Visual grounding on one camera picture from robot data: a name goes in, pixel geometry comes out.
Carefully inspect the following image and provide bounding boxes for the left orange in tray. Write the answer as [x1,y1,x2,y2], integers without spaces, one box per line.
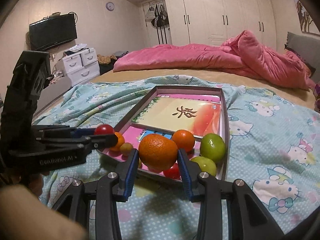
[110,132,125,152]

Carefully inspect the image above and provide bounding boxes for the lumpy green apple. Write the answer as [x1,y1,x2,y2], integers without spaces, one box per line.
[191,156,216,176]

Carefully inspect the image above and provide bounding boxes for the teal Hello Kitty blanket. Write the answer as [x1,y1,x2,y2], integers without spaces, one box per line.
[35,75,319,239]

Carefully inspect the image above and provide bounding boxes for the small yellow-brown fruit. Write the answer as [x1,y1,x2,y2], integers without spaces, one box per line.
[120,142,133,157]

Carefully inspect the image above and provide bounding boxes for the round green apple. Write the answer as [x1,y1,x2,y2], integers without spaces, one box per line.
[200,133,226,163]

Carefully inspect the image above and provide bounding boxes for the white wardrobe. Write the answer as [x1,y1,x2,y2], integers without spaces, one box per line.
[123,0,278,51]

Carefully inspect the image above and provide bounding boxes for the round wall clock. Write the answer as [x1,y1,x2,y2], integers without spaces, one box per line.
[105,2,115,11]

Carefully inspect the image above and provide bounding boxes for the yellow-brown plush toy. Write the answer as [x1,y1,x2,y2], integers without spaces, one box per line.
[97,54,117,64]

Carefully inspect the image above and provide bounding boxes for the orange in tray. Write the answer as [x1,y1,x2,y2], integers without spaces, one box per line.
[171,129,195,153]
[110,132,125,152]

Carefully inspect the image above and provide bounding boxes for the pink quilt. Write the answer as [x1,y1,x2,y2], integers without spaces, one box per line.
[113,30,316,90]

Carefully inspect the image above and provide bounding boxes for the right orange in tray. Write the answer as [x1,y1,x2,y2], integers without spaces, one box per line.
[171,129,195,153]

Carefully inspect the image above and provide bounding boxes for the large orange tangerine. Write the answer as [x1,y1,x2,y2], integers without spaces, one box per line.
[138,133,178,171]

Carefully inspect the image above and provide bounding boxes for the grey cardboard tray box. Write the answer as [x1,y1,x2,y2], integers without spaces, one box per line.
[96,84,230,183]

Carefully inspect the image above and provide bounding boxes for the pink workbook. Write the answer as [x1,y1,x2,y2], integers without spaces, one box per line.
[106,93,222,178]

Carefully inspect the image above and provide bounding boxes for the red tomato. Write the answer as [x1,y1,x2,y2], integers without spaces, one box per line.
[163,163,181,179]
[94,124,114,135]

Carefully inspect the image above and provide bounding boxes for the yellow orange book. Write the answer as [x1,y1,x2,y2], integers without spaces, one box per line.
[132,95,221,137]

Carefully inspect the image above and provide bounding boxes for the black wall television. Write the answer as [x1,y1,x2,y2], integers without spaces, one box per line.
[29,13,78,51]

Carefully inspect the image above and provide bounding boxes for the grey headboard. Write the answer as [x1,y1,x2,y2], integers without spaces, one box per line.
[285,32,320,83]

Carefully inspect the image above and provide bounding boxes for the striped purple pillow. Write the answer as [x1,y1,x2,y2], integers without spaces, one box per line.
[313,83,320,113]

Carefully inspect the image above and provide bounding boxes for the white drawer cabinet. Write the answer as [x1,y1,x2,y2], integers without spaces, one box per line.
[56,48,100,87]

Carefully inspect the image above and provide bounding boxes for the beige bed sheet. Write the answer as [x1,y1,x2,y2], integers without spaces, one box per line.
[91,69,316,109]

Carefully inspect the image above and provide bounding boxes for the hanging bags on rack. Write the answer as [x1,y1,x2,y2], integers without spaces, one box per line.
[145,2,170,46]

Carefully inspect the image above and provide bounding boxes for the wall painting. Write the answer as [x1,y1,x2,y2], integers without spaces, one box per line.
[294,0,319,36]

